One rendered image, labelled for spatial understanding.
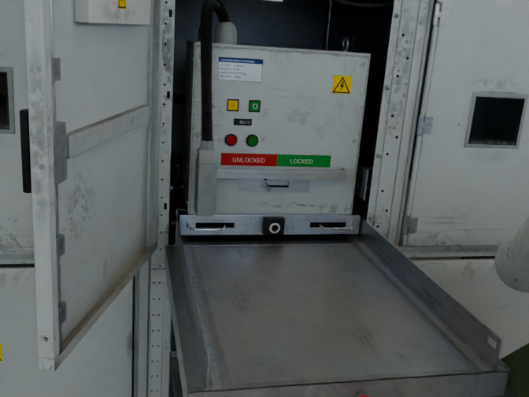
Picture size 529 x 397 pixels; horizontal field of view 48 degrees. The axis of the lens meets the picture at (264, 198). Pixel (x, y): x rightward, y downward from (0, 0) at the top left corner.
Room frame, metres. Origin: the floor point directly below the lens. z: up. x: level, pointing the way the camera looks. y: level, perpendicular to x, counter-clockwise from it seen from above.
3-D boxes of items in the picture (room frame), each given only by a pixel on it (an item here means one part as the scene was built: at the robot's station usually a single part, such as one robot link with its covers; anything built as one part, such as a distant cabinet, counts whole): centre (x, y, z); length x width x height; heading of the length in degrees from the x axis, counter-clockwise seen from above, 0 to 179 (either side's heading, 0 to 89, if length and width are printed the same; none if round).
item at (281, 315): (1.27, -0.12, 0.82); 0.68 x 0.62 x 0.06; 14
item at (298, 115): (1.64, -0.03, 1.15); 0.48 x 0.01 x 0.48; 104
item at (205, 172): (1.52, 0.16, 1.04); 0.08 x 0.05 x 0.17; 14
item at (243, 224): (1.65, -0.02, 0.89); 0.54 x 0.05 x 0.06; 104
